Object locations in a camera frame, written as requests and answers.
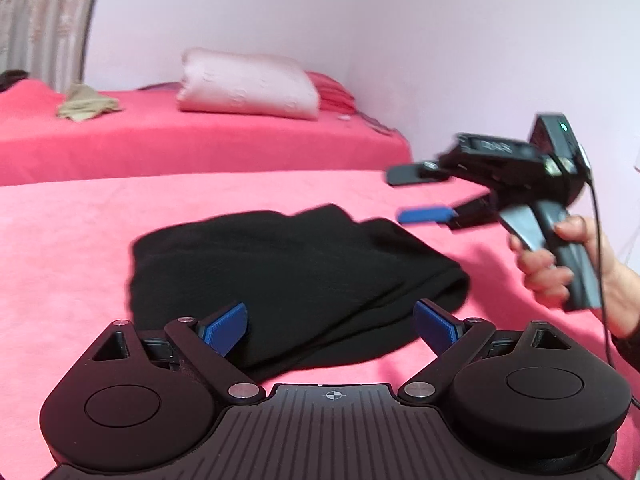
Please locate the pink fleece blanket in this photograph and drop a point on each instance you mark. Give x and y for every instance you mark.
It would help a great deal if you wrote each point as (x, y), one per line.
(75, 240)

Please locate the folded red cloth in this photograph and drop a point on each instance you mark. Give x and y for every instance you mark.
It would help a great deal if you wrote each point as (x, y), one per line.
(332, 92)

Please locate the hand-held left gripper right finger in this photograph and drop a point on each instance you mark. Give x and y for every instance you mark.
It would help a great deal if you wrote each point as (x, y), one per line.
(437, 327)

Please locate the pale floral curtain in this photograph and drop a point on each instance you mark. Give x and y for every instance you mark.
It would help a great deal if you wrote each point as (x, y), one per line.
(45, 20)

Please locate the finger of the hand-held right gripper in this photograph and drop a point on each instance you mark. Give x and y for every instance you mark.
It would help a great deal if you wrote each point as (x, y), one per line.
(410, 174)
(425, 214)

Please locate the black knit pants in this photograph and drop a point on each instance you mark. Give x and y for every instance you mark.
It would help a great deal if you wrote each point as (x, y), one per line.
(280, 280)

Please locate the person's right hand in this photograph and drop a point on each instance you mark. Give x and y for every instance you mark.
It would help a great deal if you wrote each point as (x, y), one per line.
(542, 275)

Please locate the red bed cover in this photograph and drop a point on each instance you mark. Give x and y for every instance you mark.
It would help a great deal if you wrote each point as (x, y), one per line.
(200, 145)

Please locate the pale pink pillow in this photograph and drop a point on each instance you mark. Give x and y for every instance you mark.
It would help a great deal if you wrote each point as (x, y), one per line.
(250, 85)

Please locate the dark crumpled cloth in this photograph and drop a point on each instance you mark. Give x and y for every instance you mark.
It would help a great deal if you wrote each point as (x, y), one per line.
(11, 80)

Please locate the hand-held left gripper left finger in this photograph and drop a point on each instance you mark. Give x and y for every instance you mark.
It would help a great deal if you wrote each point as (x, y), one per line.
(225, 327)

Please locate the person's right forearm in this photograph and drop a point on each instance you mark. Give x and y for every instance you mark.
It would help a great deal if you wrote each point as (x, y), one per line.
(632, 350)

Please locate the crumpled beige cloth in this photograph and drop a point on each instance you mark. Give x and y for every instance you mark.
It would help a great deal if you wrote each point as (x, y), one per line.
(85, 105)

